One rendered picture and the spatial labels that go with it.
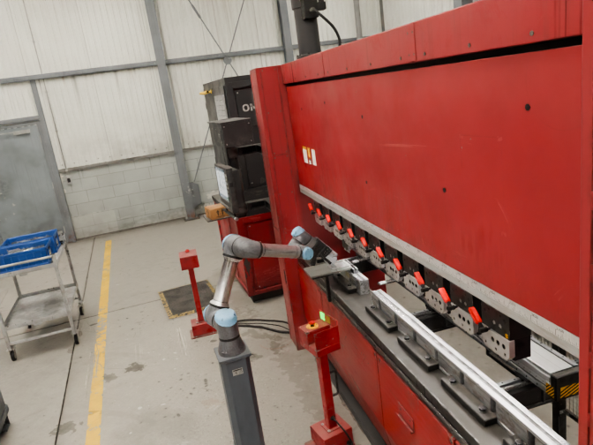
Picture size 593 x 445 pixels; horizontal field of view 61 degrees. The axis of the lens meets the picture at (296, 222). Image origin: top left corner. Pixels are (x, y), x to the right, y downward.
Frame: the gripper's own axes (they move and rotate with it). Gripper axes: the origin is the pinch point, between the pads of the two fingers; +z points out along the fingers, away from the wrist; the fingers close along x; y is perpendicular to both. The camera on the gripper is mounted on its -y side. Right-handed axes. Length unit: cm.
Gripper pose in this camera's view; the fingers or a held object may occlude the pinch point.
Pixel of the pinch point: (333, 265)
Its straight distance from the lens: 326.3
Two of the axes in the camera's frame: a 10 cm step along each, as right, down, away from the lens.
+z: 7.3, 6.0, 3.3
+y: 6.4, -7.7, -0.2
